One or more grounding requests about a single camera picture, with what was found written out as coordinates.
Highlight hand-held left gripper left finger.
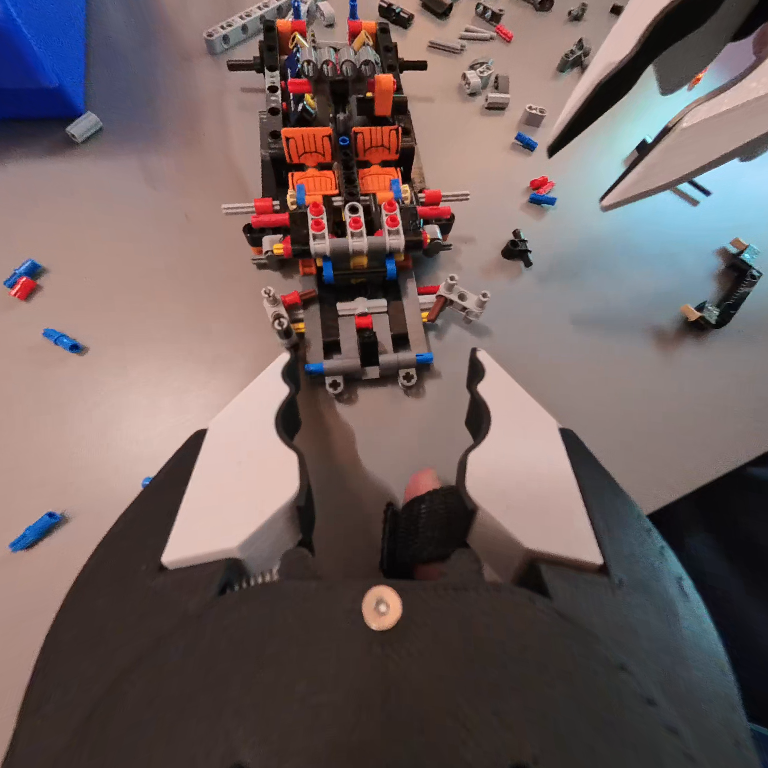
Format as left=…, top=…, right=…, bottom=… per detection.
left=161, top=352, right=316, bottom=578

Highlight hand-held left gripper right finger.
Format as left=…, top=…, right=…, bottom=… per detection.
left=455, top=347, right=604, bottom=582

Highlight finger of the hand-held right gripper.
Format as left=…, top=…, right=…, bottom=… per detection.
left=547, top=0, right=751, bottom=158
left=600, top=36, right=768, bottom=211

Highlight lego car chassis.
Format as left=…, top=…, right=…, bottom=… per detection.
left=221, top=0, right=472, bottom=397

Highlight dark grey lego connector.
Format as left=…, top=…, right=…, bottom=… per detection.
left=557, top=37, right=592, bottom=74

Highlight grey round lego connector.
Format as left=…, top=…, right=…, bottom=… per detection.
left=460, top=60, right=496, bottom=97

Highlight black lego assembly tan tips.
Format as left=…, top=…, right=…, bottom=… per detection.
left=679, top=237, right=763, bottom=331

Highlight long grey lego beam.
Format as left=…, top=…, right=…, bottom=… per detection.
left=203, top=0, right=295, bottom=56

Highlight grey lego cylinder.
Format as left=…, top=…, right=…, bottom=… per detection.
left=65, top=111, right=104, bottom=144

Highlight person's left hand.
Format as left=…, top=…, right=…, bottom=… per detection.
left=405, top=468, right=445, bottom=502

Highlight dark pants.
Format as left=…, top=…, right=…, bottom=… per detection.
left=645, top=447, right=768, bottom=745

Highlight blue plastic bin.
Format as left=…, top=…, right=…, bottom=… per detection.
left=0, top=0, right=88, bottom=121

